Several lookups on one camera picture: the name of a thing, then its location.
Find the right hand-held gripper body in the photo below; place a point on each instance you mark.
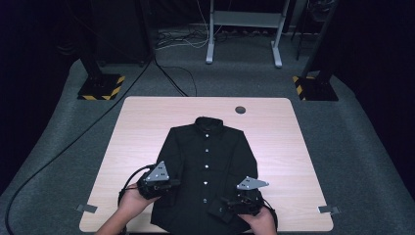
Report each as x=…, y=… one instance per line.
x=251, y=200

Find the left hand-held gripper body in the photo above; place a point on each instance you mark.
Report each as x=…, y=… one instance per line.
x=150, y=189

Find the black button-up shirt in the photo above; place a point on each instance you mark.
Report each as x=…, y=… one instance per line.
x=208, y=153

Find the person's left hand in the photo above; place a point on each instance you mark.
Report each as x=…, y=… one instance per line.
x=132, y=200

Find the person's right hand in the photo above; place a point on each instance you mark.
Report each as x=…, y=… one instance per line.
x=262, y=222

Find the grey table edge tab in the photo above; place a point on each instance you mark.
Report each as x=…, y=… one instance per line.
x=328, y=209
x=86, y=208

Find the grey round table grommet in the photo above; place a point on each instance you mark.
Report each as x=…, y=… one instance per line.
x=240, y=110

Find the black stand with hazard-striped base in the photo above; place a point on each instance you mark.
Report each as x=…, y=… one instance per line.
x=318, y=88
x=99, y=86

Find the black cabinet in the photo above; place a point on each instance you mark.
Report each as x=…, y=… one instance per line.
x=120, y=32

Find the white metal desk frame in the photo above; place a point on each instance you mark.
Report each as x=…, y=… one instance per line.
x=246, y=19

